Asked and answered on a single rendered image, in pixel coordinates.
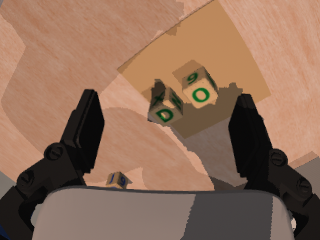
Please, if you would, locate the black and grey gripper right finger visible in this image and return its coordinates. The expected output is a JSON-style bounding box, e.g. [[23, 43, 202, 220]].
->
[[228, 93, 320, 240]]

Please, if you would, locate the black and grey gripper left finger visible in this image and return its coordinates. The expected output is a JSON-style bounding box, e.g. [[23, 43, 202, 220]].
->
[[0, 89, 105, 240]]

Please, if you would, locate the tan mat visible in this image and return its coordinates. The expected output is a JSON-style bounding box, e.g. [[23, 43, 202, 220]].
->
[[117, 0, 271, 139]]

